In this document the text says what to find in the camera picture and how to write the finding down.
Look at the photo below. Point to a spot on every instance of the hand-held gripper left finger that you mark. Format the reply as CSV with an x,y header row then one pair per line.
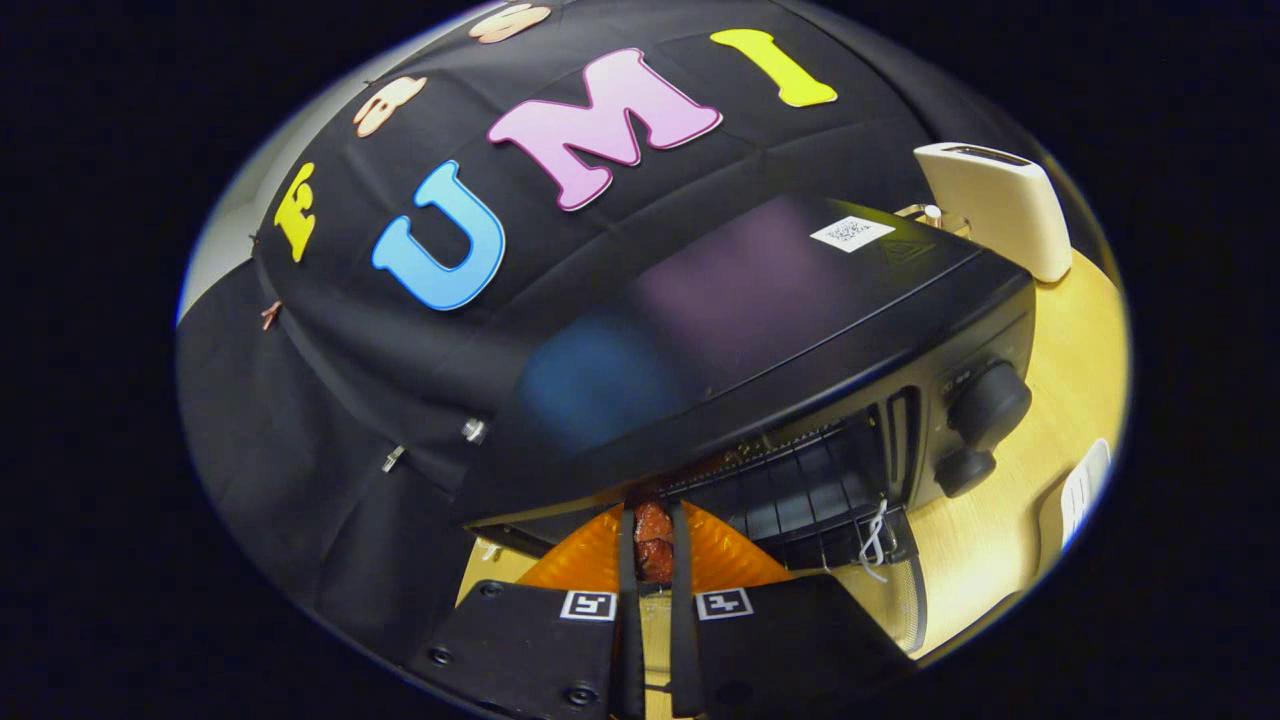
x,y
627,640

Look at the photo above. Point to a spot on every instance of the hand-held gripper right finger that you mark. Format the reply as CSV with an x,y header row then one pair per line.
x,y
682,640

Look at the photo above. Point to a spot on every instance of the reddish meat strip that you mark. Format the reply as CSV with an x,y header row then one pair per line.
x,y
653,545

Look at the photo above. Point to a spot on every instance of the black toaster oven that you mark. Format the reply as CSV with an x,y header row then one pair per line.
x,y
750,300

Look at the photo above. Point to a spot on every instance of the white slot toaster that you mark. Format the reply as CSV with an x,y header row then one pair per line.
x,y
1000,210

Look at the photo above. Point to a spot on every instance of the small clear bottle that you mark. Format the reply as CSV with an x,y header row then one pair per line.
x,y
473,431

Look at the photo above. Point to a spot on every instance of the silver cloth clip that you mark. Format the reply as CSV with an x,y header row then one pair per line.
x,y
393,458

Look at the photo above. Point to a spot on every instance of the white rectangular dish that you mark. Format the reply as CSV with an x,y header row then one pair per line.
x,y
1088,490

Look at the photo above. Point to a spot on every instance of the pink cloth clip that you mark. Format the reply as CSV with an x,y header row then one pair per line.
x,y
271,315

